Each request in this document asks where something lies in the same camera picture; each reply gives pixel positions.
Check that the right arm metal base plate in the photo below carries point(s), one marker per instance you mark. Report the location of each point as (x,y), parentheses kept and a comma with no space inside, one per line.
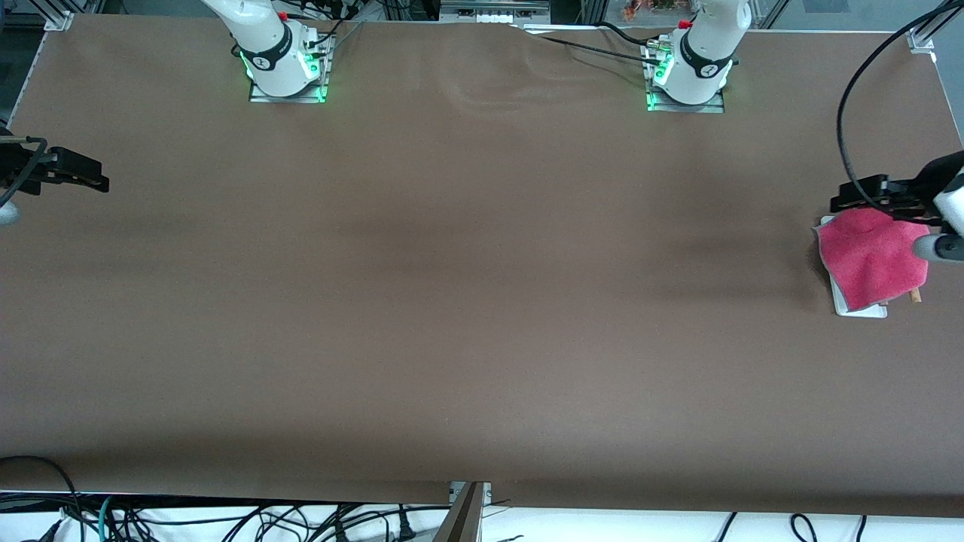
(316,94)

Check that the white towel rack base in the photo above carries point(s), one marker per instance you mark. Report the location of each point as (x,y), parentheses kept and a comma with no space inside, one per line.
(866,311)

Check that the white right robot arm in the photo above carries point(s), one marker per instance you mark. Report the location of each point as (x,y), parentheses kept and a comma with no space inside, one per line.
(263,45)

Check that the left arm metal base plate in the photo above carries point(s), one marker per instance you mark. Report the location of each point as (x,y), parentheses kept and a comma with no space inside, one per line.
(715,108)

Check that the pink towel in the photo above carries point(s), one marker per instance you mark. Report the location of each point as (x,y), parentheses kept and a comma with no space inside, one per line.
(866,256)

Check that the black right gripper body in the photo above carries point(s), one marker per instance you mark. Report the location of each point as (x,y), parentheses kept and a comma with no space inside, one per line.
(13,166)

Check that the orange objects behind table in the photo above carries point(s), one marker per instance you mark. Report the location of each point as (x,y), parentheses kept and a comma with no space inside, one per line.
(651,7)

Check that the grey device behind table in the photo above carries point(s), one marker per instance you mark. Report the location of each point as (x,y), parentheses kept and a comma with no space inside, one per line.
(493,10)

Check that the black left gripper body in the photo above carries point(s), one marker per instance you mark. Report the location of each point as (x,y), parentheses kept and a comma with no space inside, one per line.
(927,184)

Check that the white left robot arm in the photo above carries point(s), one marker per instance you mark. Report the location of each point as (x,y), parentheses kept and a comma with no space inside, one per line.
(704,53)

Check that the grey metal table post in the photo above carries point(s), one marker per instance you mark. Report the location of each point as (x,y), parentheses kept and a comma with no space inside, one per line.
(461,516)

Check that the aluminium frame corner bracket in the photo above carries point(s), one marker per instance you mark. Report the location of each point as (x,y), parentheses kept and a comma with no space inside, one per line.
(922,41)
(60,20)

